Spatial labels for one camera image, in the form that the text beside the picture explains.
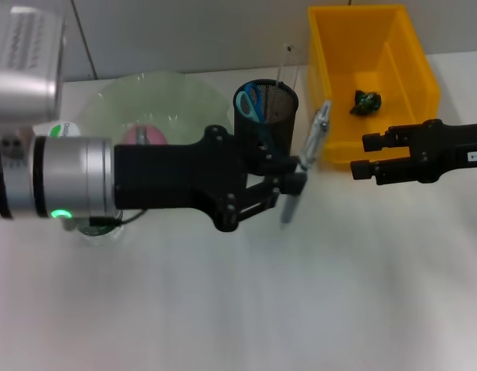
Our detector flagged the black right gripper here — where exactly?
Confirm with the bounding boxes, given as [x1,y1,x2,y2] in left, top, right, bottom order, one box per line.
[349,118,477,186]

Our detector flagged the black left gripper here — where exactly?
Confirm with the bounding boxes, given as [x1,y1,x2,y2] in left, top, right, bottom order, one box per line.
[113,124,302,233]

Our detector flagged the grey transparent pen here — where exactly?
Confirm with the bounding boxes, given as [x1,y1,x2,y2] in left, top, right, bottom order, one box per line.
[280,99,332,231]

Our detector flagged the green plastic wrapper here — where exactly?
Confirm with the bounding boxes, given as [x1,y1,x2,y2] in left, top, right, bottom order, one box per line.
[349,89,382,117]

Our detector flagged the blue scissors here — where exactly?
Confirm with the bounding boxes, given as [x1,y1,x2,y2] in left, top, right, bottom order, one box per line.
[236,82,281,155]

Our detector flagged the clear plastic ruler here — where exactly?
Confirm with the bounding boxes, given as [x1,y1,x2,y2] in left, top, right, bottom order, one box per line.
[275,43,301,117]

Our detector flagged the pink toy peach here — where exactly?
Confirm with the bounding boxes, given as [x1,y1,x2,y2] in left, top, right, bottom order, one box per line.
[121,124,169,146]

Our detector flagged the clear green-label water bottle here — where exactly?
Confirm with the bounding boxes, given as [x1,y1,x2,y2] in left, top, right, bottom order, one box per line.
[48,122,125,247]

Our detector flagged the black mesh pen holder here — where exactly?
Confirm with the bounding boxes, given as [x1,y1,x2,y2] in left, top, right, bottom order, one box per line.
[233,78,300,173]

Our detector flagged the green wavy glass fruit bowl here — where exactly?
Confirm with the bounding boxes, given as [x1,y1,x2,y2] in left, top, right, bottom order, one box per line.
[81,71,234,147]

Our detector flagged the yellow plastic bin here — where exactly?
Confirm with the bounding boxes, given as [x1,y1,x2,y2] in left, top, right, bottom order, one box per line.
[307,3,442,171]

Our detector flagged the left arm cable with plug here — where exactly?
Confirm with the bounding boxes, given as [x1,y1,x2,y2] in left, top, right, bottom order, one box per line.
[87,126,149,229]

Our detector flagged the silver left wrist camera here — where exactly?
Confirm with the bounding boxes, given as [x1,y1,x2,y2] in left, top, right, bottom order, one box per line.
[0,5,67,125]

